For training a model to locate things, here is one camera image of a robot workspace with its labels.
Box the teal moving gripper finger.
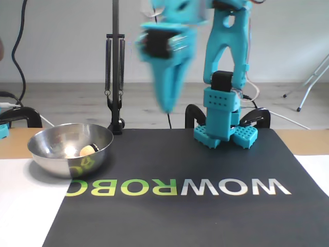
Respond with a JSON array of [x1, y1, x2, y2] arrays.
[[174, 58, 193, 110]]

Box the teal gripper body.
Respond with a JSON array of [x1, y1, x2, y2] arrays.
[[134, 21, 199, 66]]

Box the teal fixed gripper finger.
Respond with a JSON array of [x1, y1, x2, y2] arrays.
[[151, 61, 179, 114]]

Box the orange ball with black base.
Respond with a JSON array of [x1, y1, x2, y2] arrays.
[[79, 144, 100, 157]]

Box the metal bowl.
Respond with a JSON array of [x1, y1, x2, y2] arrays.
[[27, 122, 114, 180]]

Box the black coil spring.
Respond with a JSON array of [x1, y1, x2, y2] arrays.
[[118, 38, 126, 96], [104, 38, 112, 96]]

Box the black stand pole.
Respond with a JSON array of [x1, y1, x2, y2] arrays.
[[104, 0, 126, 136]]

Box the white folding stand legs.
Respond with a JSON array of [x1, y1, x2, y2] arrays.
[[282, 53, 329, 113]]

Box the black mat with WOWROBO print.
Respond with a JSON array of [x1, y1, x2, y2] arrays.
[[42, 128, 329, 247]]

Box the large black table clamp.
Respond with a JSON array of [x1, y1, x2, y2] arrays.
[[0, 107, 43, 129]]

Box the white paper sheet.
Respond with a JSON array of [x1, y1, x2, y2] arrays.
[[293, 154, 329, 199], [0, 158, 71, 247]]

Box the teal printed robot part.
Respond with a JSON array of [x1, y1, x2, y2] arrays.
[[0, 122, 10, 141]]

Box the thin black hanging cable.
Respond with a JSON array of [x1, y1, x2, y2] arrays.
[[153, 7, 172, 129]]

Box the black base cable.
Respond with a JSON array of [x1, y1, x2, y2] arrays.
[[241, 93, 258, 109]]

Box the white red arm wire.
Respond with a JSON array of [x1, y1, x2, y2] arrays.
[[244, 7, 261, 103]]

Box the white floor cable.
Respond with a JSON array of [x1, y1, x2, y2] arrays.
[[269, 111, 311, 130]]

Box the thick black hanging cable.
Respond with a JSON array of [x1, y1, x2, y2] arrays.
[[11, 0, 28, 107]]

